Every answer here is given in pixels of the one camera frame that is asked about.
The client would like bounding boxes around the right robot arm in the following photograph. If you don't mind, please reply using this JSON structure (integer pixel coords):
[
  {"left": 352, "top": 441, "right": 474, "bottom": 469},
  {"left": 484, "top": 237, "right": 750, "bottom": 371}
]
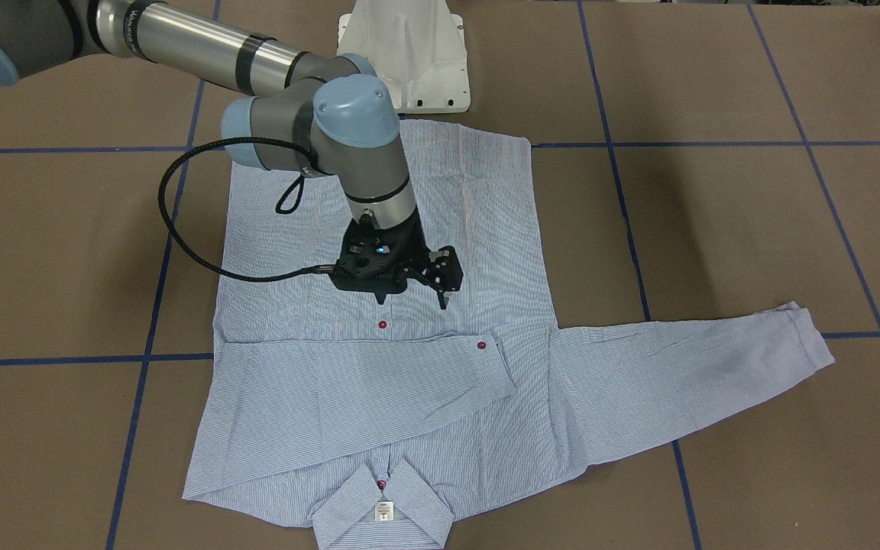
[{"left": 0, "top": 1, "right": 462, "bottom": 309}]

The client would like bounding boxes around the blue striped button shirt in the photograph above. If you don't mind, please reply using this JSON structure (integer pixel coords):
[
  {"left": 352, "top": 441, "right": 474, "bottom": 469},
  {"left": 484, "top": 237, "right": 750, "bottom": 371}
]
[{"left": 183, "top": 121, "right": 833, "bottom": 549}]

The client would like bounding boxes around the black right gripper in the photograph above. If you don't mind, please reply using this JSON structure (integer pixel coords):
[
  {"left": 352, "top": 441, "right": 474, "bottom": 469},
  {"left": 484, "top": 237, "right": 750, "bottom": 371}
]
[{"left": 331, "top": 212, "right": 462, "bottom": 310}]

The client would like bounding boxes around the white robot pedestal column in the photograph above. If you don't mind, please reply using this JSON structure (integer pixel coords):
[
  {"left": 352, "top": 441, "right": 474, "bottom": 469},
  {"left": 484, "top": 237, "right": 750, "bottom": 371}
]
[{"left": 338, "top": 1, "right": 472, "bottom": 115}]

